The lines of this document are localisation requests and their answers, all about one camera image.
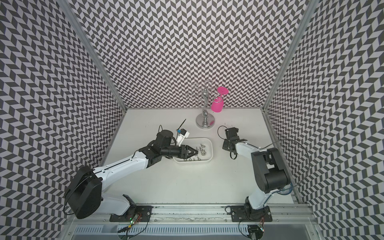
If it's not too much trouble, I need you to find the aluminium corner post right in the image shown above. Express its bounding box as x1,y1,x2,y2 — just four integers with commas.
261,0,319,110

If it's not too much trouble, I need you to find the aluminium corner post left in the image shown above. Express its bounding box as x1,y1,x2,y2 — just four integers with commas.
56,0,128,112

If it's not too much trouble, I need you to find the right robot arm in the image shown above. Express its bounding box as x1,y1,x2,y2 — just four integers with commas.
223,137,293,220

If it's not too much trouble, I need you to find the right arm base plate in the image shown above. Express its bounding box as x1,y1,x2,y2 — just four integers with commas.
226,206,273,223

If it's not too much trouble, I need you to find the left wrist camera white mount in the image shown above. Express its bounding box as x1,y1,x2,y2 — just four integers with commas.
176,119,190,147

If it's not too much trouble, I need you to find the pink wine glass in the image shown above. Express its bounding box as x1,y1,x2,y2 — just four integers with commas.
211,87,229,113

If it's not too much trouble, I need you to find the blue patterned bowl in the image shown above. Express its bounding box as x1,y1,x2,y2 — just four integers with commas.
277,183,294,196

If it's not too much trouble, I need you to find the aluminium front rail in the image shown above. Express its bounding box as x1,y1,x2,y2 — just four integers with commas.
64,203,319,226

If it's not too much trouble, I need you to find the chrome glass holder stand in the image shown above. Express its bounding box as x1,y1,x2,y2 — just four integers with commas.
189,81,215,130

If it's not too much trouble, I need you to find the aluminium corner post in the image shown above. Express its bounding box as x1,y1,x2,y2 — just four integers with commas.
56,0,128,112
261,0,319,110

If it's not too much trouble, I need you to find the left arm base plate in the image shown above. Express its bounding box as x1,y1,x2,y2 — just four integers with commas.
110,205,153,223

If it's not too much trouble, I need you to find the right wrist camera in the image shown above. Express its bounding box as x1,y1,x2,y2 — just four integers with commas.
225,127,239,141

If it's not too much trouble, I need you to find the clear wine glass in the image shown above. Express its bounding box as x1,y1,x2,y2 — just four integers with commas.
187,83,201,101

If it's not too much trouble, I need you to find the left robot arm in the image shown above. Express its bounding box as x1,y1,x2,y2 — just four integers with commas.
64,141,199,219

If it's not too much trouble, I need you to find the white storage box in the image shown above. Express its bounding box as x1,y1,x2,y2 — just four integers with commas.
173,138,214,164

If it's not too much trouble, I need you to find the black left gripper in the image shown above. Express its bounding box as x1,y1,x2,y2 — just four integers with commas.
161,144,199,159

